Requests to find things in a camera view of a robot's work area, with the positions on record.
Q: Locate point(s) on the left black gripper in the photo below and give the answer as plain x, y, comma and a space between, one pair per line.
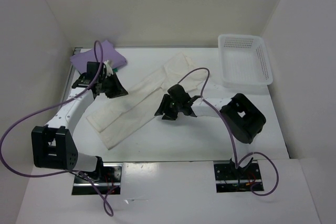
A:
119, 90

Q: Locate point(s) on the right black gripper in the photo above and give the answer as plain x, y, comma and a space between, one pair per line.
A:
164, 108

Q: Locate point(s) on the white cloth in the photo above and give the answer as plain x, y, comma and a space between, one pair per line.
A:
120, 117

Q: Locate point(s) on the purple t shirt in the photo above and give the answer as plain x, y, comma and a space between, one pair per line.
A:
79, 61

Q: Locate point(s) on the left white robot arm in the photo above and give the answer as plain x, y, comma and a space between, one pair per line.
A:
53, 145

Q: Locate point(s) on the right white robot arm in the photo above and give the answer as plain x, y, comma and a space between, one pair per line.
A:
241, 118

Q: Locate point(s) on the white plastic basket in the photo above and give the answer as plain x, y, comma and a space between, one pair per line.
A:
244, 60

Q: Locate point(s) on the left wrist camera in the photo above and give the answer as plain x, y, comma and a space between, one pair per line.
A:
107, 68

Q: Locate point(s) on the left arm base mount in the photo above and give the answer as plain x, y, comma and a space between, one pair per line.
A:
109, 183

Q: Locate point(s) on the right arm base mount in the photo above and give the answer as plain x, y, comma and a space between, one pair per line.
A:
227, 180

